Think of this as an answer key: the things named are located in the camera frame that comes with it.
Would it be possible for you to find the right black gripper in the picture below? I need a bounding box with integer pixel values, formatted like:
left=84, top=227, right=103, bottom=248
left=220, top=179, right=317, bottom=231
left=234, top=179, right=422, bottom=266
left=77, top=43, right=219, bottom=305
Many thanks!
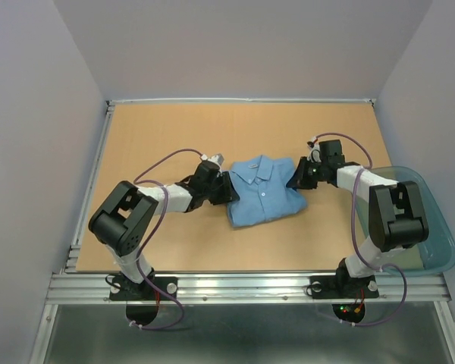
left=284, top=155, right=327, bottom=190

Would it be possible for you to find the blue long sleeve shirt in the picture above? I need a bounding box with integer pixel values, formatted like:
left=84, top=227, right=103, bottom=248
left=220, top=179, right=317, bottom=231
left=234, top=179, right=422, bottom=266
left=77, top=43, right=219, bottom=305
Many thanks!
left=227, top=155, right=308, bottom=228

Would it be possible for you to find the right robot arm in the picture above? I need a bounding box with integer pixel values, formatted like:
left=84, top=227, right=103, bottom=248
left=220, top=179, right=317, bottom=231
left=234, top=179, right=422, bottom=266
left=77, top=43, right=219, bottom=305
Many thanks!
left=287, top=137, right=429, bottom=299

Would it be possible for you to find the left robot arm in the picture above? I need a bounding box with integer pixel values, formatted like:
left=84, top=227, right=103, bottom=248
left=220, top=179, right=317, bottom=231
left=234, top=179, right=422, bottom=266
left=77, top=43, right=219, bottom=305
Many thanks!
left=88, top=160, right=240, bottom=299

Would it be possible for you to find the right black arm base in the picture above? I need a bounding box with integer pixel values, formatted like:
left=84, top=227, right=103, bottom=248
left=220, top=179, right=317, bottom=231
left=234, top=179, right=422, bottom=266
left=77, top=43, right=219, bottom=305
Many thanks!
left=306, top=275, right=379, bottom=324

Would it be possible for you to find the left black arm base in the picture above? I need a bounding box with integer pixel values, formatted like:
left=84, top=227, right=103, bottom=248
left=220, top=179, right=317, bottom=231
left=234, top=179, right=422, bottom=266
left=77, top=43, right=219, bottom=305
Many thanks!
left=104, top=275, right=178, bottom=327

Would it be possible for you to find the translucent teal plastic bin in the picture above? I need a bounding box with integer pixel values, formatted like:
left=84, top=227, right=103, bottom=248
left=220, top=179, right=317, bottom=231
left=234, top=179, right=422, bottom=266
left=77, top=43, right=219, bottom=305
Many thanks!
left=346, top=167, right=455, bottom=278

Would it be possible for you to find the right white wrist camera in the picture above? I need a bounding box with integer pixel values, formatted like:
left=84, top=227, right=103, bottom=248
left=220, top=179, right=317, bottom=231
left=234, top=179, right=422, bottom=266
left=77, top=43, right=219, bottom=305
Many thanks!
left=307, top=136, right=321, bottom=162

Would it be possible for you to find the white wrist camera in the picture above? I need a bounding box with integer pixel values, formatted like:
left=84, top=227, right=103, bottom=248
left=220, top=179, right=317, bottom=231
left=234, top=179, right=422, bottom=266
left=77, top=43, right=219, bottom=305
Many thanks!
left=200, top=153, right=224, bottom=168
left=307, top=136, right=321, bottom=162

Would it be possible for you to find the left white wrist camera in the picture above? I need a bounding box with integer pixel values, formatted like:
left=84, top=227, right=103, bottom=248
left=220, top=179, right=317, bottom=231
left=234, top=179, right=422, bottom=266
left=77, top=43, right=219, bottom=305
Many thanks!
left=200, top=153, right=224, bottom=168

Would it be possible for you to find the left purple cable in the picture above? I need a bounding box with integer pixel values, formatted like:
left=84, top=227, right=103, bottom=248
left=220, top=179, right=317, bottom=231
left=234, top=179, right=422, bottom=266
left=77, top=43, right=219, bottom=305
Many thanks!
left=133, top=148, right=209, bottom=331

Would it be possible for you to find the aluminium mounting rail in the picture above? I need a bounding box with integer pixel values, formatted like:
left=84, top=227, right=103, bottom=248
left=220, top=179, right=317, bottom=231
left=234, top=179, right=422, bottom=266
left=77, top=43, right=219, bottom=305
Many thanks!
left=30, top=271, right=452, bottom=363

